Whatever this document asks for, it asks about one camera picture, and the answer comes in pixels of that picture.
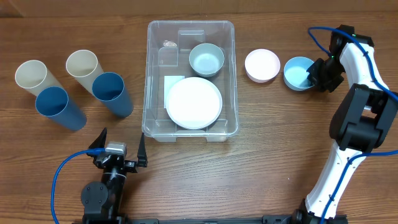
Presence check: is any dark blue cup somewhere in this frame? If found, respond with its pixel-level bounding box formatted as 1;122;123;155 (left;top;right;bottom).
35;86;86;131
92;72;133;118

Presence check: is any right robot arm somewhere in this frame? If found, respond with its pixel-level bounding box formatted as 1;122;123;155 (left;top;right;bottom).
290;25;397;223

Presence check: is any blue cable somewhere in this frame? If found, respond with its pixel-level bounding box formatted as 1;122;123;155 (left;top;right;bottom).
50;148;106;224
307;26;398;224

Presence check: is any left blue cable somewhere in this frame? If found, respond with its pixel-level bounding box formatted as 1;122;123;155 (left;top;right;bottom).
50;148;106;224

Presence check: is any clear plastic storage bin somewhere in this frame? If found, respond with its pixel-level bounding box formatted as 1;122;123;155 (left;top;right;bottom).
142;21;239;142

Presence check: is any beige cup far left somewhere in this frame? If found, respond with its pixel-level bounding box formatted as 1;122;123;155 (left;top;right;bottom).
15;60;63;96

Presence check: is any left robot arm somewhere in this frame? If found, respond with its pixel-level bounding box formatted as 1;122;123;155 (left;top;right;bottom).
81;128;148;224

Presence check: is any light blue bowl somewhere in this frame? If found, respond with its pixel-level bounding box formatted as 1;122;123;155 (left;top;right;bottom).
284;57;314;91

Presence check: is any beige cup centre left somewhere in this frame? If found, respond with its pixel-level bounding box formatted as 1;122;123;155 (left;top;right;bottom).
65;50;104;94

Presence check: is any beige cup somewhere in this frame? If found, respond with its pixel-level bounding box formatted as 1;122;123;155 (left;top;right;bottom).
65;50;104;94
15;60;63;96

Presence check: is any white round plate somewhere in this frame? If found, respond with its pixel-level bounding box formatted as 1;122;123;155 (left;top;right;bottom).
165;77;223;130

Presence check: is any pink bowl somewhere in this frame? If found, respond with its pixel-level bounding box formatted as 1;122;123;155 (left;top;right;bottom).
244;49;280;83

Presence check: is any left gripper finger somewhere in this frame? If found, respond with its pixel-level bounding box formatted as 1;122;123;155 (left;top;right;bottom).
137;133;148;167
88;128;107;149

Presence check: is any right blue cable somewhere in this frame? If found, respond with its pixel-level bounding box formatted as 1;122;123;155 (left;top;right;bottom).
307;26;398;224

